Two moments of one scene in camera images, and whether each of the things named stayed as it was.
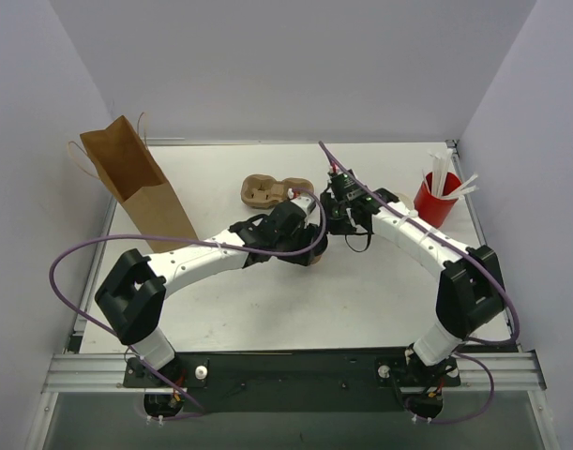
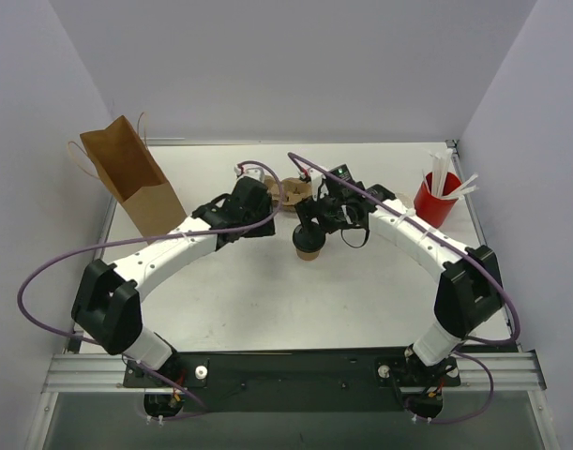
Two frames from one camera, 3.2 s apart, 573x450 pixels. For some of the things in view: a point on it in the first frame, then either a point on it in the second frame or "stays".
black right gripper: (336, 217) stays
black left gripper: (307, 246) to (265, 206)
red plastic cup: (433, 209) stays
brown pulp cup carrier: (263, 191) stays
